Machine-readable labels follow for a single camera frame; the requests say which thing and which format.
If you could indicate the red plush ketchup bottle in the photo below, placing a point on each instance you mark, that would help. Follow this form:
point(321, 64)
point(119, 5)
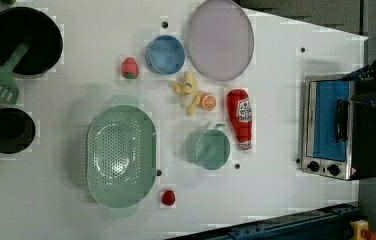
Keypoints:
point(240, 114)

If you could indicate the green oval strainer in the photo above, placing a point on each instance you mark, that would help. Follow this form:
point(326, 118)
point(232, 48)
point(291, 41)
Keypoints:
point(121, 156)

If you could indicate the silver toaster oven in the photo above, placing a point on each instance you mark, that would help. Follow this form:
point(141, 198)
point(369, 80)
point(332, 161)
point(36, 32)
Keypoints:
point(339, 135)

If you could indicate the yellow red emergency button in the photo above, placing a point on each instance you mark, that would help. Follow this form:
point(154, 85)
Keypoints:
point(361, 230)

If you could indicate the grey round plate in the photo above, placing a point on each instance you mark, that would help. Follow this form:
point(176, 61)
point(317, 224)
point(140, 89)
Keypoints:
point(220, 39)

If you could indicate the plush orange slice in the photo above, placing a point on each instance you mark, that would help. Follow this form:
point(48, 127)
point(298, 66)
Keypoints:
point(207, 102)

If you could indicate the green mug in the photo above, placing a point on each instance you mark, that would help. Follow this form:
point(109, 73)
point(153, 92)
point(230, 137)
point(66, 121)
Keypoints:
point(208, 148)

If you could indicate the plush peeled banana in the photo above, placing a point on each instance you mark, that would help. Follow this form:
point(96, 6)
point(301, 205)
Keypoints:
point(188, 92)

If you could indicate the blue bowl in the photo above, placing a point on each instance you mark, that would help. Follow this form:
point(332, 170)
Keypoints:
point(165, 55)

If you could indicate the small red strawberry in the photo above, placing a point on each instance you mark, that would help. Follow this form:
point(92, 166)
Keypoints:
point(168, 198)

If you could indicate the pink plush strawberry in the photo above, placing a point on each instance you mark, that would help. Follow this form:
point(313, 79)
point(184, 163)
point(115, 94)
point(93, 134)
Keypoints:
point(129, 68)

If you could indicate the large black pot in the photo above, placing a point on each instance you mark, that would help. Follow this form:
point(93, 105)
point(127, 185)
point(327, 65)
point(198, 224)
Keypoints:
point(23, 23)

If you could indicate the small black pot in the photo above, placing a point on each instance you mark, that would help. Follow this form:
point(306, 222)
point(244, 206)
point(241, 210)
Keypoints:
point(17, 130)

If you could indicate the green small object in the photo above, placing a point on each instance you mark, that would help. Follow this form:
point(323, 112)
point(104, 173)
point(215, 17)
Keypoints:
point(9, 2)

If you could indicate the green slotted spatula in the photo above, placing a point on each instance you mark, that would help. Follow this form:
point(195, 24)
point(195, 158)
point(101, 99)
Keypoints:
point(9, 91)

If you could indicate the blue metal frame rail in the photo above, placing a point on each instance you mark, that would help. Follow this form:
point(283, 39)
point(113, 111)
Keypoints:
point(329, 223)

